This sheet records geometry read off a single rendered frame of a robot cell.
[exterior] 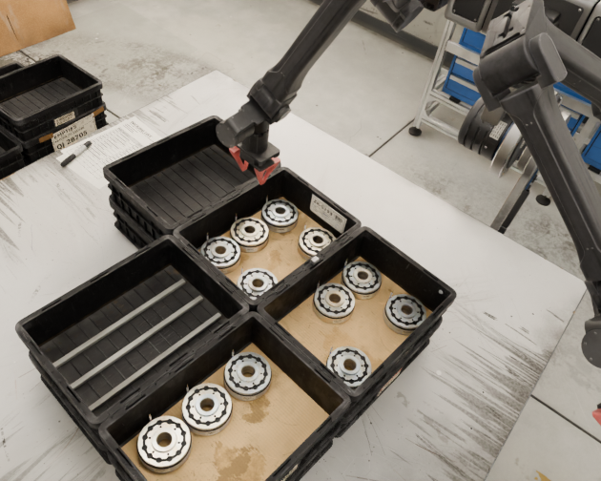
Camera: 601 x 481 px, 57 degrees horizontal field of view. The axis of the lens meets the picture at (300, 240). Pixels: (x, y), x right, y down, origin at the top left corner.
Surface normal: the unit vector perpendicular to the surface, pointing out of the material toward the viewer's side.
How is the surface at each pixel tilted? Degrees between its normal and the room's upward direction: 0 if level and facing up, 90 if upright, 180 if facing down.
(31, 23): 72
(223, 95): 0
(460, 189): 0
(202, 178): 0
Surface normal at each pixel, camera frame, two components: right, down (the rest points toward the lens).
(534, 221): 0.11, -0.66
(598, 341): -0.80, 0.06
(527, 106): -0.66, 0.48
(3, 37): 0.78, 0.29
